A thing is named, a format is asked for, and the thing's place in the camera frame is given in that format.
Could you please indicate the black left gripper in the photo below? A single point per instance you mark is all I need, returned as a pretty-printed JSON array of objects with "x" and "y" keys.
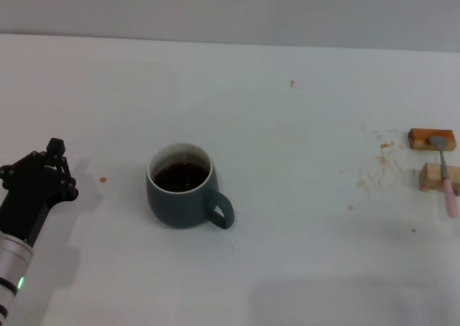
[{"x": 21, "y": 204}]

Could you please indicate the dark orange wooden block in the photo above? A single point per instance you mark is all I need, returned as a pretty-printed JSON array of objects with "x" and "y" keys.
[{"x": 418, "y": 139}]

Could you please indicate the light wooden block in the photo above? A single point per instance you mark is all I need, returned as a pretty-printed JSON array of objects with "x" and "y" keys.
[{"x": 431, "y": 177}]

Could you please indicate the grey ceramic coffee cup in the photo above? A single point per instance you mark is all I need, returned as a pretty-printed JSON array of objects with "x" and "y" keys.
[{"x": 172, "y": 207}]

